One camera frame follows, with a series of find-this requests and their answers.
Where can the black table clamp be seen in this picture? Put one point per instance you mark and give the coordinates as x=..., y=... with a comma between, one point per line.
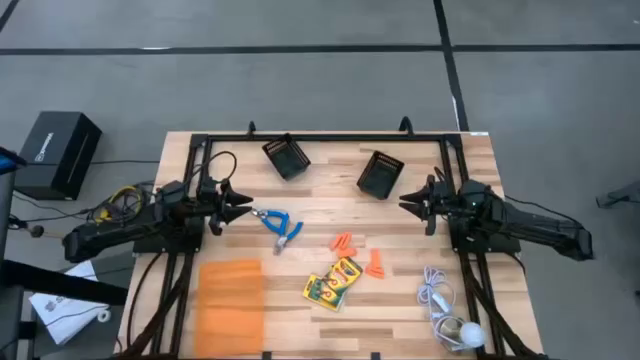
x=267, y=356
x=375, y=356
x=406, y=120
x=251, y=129

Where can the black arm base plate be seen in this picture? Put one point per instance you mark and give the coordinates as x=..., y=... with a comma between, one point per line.
x=150, y=245
x=480, y=246

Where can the white light bulb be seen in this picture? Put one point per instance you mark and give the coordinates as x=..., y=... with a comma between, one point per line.
x=472, y=335

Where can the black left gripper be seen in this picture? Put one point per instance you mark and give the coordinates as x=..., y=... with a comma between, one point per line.
x=212, y=207

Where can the translucent orange plastic bin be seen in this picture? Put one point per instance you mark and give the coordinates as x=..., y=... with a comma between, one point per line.
x=230, y=310

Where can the black cardboard box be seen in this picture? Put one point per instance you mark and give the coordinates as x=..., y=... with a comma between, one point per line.
x=57, y=155

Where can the white paper sheet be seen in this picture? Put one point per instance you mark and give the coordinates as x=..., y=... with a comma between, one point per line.
x=65, y=315

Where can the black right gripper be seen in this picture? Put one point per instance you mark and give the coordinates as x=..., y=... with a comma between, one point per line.
x=445, y=202

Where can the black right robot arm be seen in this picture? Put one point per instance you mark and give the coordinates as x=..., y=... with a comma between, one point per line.
x=540, y=225

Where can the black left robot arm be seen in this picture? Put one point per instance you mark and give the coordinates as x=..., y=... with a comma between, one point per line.
x=115, y=235

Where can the white tape roll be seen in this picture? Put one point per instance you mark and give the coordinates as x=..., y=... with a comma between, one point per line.
x=104, y=316

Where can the round lamp socket base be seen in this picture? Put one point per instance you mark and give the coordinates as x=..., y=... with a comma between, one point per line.
x=451, y=331

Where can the black plastic mesh basket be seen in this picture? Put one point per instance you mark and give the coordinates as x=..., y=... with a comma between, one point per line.
x=287, y=160
x=380, y=177

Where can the black plug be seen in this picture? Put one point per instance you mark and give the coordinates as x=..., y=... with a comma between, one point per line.
x=36, y=231

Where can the blue screen device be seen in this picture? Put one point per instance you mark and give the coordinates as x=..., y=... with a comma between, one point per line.
x=10, y=161

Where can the black side desk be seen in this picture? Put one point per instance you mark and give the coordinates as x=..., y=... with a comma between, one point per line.
x=60, y=282

